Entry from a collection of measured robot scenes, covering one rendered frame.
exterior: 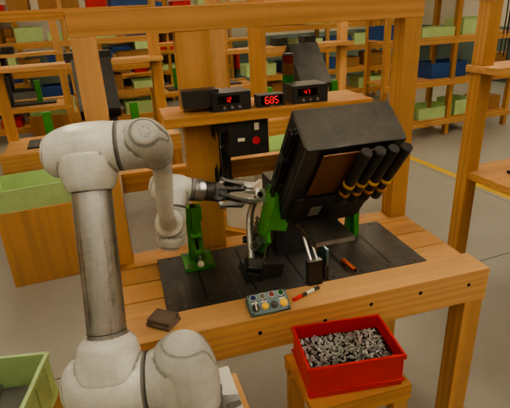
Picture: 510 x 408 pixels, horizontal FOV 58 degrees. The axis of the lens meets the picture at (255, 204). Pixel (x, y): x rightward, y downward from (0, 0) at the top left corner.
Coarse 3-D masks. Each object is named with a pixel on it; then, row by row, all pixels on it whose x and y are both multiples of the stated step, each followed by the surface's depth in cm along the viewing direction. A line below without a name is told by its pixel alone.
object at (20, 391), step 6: (6, 390) 145; (12, 390) 145; (18, 390) 145; (24, 390) 145; (0, 396) 143; (6, 396) 143; (12, 396) 143; (18, 396) 143; (24, 396) 143; (0, 402) 141; (6, 402) 140; (12, 402) 140; (18, 402) 140
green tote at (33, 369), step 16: (48, 352) 144; (0, 368) 144; (16, 368) 145; (32, 368) 145; (48, 368) 144; (0, 384) 146; (16, 384) 147; (32, 384) 132; (48, 384) 143; (32, 400) 131; (48, 400) 142
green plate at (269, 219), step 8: (272, 200) 178; (264, 208) 185; (272, 208) 177; (264, 216) 184; (272, 216) 177; (280, 216) 180; (264, 224) 184; (272, 224) 180; (280, 224) 181; (264, 232) 183
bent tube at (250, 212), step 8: (256, 192) 185; (264, 192) 186; (256, 200) 184; (264, 200) 185; (248, 208) 194; (248, 216) 194; (248, 224) 193; (248, 232) 191; (248, 240) 190; (248, 248) 189; (248, 256) 188
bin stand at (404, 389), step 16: (288, 368) 159; (288, 384) 163; (288, 400) 167; (304, 400) 145; (320, 400) 142; (336, 400) 142; (352, 400) 141; (368, 400) 143; (384, 400) 145; (400, 400) 148
